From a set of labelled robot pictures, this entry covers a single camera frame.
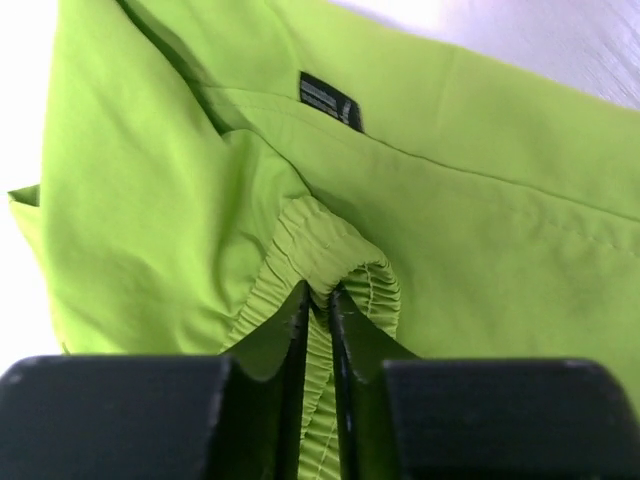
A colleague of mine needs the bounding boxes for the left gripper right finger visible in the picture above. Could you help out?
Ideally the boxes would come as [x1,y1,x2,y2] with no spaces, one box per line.
[329,289,639,479]

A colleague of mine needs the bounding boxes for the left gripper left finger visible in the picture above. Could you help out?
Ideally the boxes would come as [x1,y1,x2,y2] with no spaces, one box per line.
[1,283,310,479]

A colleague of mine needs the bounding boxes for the lime green shorts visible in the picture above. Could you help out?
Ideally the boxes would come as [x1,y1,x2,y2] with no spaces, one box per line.
[7,0,640,480]

